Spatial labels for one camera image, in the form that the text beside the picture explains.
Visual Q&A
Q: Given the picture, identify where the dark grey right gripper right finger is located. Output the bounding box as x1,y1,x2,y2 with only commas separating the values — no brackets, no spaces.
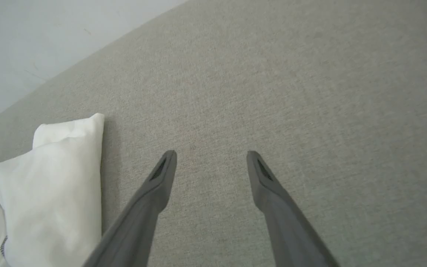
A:
246,150,341,267

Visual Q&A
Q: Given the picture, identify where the beige fabric sofa cushion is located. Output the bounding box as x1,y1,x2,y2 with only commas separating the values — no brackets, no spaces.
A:
0,0,427,267

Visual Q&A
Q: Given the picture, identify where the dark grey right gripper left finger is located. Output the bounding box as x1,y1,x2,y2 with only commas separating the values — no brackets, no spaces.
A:
83,150,178,267

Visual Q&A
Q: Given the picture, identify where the white cloth garment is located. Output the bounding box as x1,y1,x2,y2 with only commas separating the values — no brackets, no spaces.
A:
0,113,105,267

